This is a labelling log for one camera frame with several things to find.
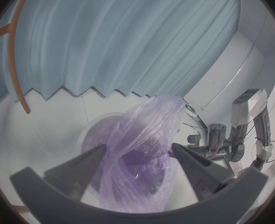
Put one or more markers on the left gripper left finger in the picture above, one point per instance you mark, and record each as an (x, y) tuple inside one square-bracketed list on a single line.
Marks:
[(76, 171)]

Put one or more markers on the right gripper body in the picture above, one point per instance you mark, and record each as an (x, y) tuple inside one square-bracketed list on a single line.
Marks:
[(207, 152)]

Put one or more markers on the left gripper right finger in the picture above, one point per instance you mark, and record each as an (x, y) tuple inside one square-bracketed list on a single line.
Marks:
[(202, 176)]

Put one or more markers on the white trash bin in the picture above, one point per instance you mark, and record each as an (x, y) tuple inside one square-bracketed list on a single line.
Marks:
[(94, 136)]

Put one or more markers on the purple plastic bag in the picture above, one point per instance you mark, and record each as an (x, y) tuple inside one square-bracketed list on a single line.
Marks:
[(139, 134)]

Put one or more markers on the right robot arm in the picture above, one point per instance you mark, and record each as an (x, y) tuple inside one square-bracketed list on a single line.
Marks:
[(239, 106)]

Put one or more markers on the pale blue curtain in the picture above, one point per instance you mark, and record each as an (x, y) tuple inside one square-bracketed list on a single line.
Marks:
[(104, 43)]

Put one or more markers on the white cushioned wooden chair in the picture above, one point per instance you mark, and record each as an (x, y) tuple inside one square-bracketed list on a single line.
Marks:
[(11, 55)]

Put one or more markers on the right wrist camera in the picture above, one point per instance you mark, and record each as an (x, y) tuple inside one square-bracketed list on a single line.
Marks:
[(193, 139)]

